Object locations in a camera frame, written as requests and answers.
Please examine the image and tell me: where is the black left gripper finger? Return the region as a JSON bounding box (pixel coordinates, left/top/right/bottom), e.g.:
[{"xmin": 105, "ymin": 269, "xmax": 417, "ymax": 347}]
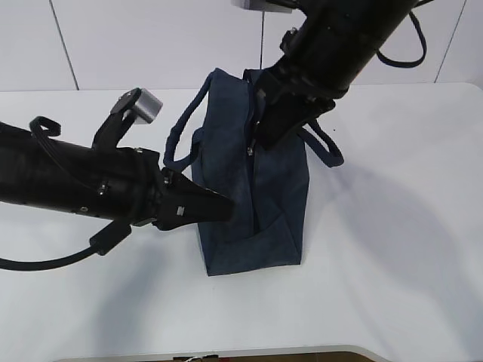
[{"xmin": 156, "ymin": 169, "xmax": 234, "ymax": 231}]

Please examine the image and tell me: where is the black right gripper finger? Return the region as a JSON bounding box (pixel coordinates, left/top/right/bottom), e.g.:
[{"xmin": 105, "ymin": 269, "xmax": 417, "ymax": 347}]
[{"xmin": 254, "ymin": 96, "xmax": 335, "ymax": 149}]

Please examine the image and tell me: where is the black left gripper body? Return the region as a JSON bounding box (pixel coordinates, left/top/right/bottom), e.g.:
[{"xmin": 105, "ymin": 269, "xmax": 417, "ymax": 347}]
[{"xmin": 109, "ymin": 148, "xmax": 177, "ymax": 228}]

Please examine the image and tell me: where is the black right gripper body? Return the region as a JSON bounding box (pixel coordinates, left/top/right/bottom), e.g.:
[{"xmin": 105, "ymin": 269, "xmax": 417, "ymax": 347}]
[{"xmin": 253, "ymin": 56, "xmax": 351, "ymax": 113}]

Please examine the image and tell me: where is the silver zipper pull ring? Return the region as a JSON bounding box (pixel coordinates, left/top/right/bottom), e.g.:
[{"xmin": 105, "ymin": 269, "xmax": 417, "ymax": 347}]
[{"xmin": 246, "ymin": 120, "xmax": 261, "ymax": 156}]

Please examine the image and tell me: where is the dark blue lunch bag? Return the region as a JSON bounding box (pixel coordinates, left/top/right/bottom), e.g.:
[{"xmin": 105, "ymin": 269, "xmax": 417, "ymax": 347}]
[{"xmin": 163, "ymin": 69, "xmax": 343, "ymax": 276}]

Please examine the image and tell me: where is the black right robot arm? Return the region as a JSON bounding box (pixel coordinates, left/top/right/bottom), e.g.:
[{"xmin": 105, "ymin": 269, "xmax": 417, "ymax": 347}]
[{"xmin": 254, "ymin": 1, "xmax": 417, "ymax": 149}]

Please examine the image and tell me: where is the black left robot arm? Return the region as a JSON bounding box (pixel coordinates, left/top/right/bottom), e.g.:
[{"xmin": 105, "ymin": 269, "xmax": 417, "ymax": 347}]
[{"xmin": 1, "ymin": 124, "xmax": 235, "ymax": 231}]

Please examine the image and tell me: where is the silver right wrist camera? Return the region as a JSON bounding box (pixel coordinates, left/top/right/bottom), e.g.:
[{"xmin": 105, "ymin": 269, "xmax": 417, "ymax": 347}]
[{"xmin": 230, "ymin": 0, "xmax": 294, "ymax": 14}]

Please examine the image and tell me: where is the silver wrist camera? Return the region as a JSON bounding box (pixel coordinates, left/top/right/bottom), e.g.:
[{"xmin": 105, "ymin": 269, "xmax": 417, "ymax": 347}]
[
  {"xmin": 230, "ymin": 0, "xmax": 294, "ymax": 14},
  {"xmin": 110, "ymin": 87, "xmax": 163, "ymax": 124}
]

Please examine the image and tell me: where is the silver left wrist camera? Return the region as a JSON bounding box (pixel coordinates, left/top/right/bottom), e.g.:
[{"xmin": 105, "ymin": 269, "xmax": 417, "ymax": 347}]
[{"xmin": 110, "ymin": 87, "xmax": 163, "ymax": 124}]

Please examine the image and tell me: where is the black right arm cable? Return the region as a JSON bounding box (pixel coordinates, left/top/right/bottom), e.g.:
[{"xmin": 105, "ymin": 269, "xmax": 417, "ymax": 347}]
[{"xmin": 375, "ymin": 9, "xmax": 429, "ymax": 69}]

